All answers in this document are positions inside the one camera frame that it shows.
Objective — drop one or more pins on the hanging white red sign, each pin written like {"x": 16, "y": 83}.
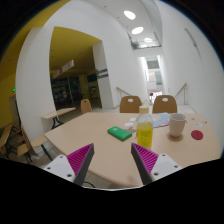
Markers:
{"x": 64, "y": 68}

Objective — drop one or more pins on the green flat box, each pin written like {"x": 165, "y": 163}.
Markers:
{"x": 119, "y": 133}

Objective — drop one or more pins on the small white card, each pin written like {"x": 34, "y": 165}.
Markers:
{"x": 129, "y": 124}

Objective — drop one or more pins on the wooden chair right back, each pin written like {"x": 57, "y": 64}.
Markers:
{"x": 164, "y": 103}

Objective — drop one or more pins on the wooden chair at left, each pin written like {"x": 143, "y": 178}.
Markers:
{"x": 38, "y": 142}

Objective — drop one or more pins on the wooden chair far left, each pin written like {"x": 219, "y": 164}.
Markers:
{"x": 5, "y": 146}

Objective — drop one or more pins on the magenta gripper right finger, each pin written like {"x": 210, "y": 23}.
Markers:
{"x": 152, "y": 166}

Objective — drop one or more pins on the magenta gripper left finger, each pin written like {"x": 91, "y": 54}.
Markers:
{"x": 74, "y": 166}

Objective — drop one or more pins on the yellow liquid plastic bottle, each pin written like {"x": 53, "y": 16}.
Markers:
{"x": 145, "y": 127}

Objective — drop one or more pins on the white ceramic mug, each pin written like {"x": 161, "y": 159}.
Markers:
{"x": 177, "y": 124}

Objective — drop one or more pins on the distant wooden chair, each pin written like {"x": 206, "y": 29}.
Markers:
{"x": 85, "y": 106}

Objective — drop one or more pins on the small side table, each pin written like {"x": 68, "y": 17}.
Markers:
{"x": 54, "y": 116}

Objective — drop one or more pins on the colourful printed paper sheet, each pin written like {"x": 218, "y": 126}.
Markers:
{"x": 160, "y": 119}

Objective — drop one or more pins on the wooden chair left back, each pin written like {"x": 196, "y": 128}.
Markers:
{"x": 130, "y": 104}

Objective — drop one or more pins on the red round coaster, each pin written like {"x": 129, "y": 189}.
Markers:
{"x": 197, "y": 135}

